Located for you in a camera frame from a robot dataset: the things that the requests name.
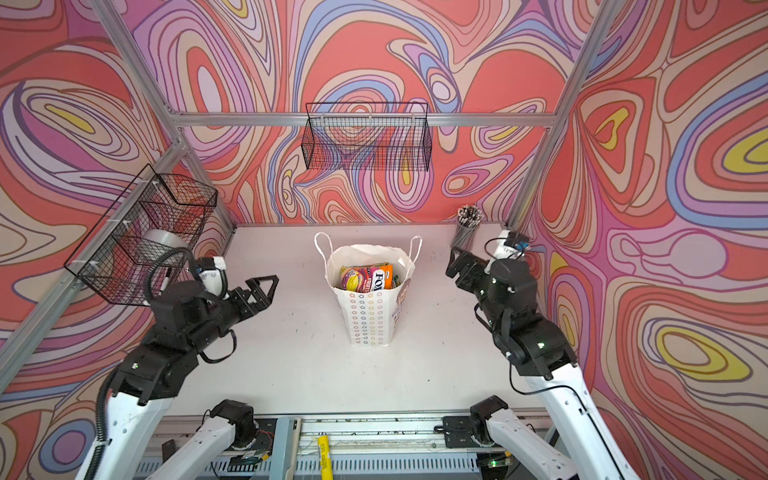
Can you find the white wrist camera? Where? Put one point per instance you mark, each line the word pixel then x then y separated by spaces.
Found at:
pixel 212 273
pixel 507 245

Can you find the black wire basket left wall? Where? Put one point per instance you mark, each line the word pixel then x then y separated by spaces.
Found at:
pixel 110 263

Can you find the red orange Fox's candy bag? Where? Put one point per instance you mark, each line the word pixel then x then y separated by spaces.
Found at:
pixel 369 278

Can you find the cup of striped straws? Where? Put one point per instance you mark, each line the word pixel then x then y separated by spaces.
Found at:
pixel 468 220

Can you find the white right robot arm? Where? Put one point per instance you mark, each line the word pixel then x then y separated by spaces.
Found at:
pixel 538 353

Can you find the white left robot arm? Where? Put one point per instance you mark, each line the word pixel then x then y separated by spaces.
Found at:
pixel 139 391

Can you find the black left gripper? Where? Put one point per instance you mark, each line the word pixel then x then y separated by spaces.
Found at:
pixel 261 300

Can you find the black wire basket back wall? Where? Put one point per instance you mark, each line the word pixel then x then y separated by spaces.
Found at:
pixel 367 136

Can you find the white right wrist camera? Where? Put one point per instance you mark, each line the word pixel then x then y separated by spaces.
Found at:
pixel 507 245

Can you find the black wire basket wall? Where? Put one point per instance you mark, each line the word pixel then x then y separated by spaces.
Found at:
pixel 110 263
pixel 367 136

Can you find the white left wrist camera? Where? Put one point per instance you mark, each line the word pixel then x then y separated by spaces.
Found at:
pixel 212 273

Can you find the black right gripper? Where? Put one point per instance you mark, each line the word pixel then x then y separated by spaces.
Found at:
pixel 473 268

